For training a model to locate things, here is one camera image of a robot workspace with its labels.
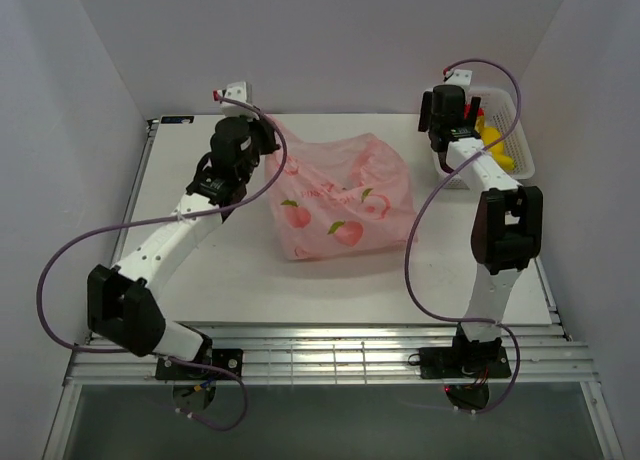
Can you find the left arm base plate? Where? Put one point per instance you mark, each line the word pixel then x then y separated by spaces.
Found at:
pixel 228 359

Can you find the white plastic basket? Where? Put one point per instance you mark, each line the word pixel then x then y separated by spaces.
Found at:
pixel 500 112

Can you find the pink plastic bag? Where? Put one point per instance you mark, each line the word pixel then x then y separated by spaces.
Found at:
pixel 343 197

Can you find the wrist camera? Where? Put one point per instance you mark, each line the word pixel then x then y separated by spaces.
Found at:
pixel 458 77
pixel 232 99

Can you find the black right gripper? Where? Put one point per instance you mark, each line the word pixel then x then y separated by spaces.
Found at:
pixel 425 116

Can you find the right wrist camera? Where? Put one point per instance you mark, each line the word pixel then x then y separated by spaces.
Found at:
pixel 458 77

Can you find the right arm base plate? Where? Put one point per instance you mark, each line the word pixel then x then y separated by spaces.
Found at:
pixel 448 363

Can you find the fake banana bunch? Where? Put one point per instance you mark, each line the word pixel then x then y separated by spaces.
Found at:
pixel 489 135

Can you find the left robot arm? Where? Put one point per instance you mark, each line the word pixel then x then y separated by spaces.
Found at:
pixel 122 300

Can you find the aluminium frame rails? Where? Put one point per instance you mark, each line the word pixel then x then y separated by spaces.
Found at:
pixel 292 356

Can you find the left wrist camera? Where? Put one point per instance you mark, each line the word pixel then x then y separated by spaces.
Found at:
pixel 232 99

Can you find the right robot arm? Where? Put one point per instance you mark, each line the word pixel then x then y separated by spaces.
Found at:
pixel 507 229

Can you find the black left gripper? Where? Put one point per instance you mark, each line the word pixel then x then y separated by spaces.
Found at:
pixel 266 131

